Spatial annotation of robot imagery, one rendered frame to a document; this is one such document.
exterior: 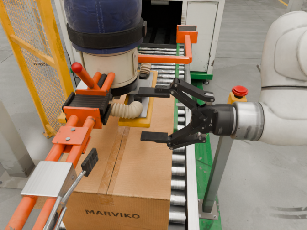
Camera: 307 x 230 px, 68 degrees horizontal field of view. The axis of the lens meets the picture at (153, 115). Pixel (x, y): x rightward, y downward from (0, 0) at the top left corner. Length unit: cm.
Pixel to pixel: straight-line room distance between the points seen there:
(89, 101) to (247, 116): 37
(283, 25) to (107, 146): 66
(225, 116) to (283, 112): 12
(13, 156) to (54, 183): 159
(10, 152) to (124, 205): 133
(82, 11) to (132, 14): 13
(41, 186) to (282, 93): 49
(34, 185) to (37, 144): 203
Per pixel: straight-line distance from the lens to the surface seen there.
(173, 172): 131
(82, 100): 58
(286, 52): 54
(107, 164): 82
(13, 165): 211
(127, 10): 64
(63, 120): 76
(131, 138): 90
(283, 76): 55
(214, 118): 54
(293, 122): 55
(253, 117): 53
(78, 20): 65
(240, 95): 106
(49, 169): 44
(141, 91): 50
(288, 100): 55
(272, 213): 198
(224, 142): 125
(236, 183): 203
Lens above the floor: 158
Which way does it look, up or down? 39 degrees down
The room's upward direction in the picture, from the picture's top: straight up
